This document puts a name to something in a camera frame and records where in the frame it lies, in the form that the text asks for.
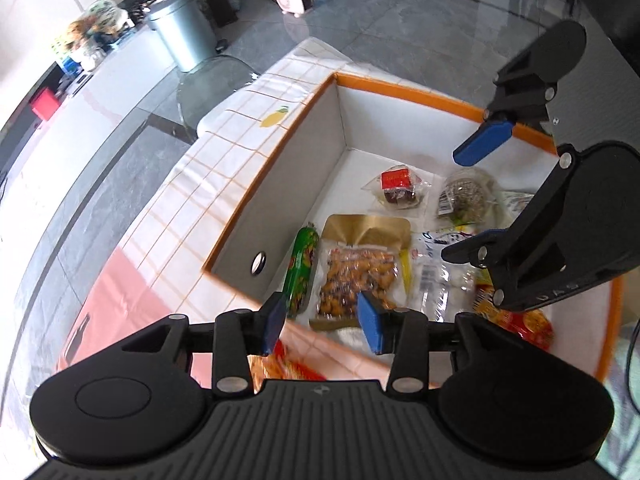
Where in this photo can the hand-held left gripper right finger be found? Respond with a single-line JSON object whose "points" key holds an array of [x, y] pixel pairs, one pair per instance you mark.
{"points": [[370, 322]]}

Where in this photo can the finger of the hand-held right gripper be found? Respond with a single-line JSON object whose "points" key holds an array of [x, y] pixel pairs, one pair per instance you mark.
{"points": [[520, 240], [482, 142]]}

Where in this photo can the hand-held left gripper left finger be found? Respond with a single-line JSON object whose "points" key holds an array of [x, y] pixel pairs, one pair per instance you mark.
{"points": [[272, 320]]}

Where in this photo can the small clear green packets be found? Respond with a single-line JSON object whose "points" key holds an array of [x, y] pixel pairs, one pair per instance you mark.
{"points": [[515, 202]]}

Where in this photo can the red stick biscuit bag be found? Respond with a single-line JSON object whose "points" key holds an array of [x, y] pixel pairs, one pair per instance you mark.
{"points": [[285, 367], [520, 322]]}

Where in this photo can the kraft nut packet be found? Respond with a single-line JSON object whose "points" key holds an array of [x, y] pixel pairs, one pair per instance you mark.
{"points": [[360, 270]]}

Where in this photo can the clear grain cake packet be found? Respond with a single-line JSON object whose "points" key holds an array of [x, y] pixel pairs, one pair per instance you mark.
{"points": [[462, 192]]}

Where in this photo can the green sausage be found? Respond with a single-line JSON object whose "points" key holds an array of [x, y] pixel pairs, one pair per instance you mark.
{"points": [[300, 270]]}

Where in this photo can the yellow white snack packet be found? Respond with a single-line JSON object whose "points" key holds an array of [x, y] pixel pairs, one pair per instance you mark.
{"points": [[440, 237]]}

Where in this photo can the clear tray packet white balls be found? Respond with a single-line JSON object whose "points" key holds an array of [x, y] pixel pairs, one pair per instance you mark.
{"points": [[445, 285]]}

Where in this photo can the red label date packet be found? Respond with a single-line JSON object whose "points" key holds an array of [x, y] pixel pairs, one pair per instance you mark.
{"points": [[397, 180]]}

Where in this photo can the orange cardboard box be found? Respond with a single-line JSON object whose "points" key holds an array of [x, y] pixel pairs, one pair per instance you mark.
{"points": [[310, 160]]}

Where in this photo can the round glass table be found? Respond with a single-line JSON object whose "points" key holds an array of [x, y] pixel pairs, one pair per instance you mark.
{"points": [[215, 85]]}

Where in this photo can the white marble cabinet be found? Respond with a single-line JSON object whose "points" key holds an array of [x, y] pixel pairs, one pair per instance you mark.
{"points": [[100, 105]]}

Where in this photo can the metal trash can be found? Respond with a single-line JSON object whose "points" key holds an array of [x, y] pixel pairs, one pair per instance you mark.
{"points": [[182, 30]]}

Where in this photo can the red box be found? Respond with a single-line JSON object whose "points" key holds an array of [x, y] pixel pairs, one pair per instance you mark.
{"points": [[45, 102]]}

